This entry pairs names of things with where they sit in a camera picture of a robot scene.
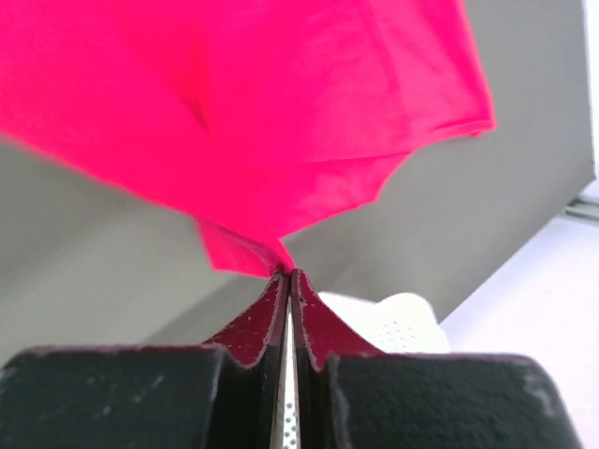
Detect white perforated plastic basket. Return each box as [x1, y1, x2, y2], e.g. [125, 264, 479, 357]
[271, 292, 450, 449]

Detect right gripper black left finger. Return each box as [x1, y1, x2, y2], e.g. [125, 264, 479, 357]
[1, 272, 288, 448]

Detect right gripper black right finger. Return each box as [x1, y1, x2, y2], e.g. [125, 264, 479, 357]
[289, 269, 581, 448]

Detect red t shirt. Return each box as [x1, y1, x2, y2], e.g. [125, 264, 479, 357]
[1, 1, 496, 277]

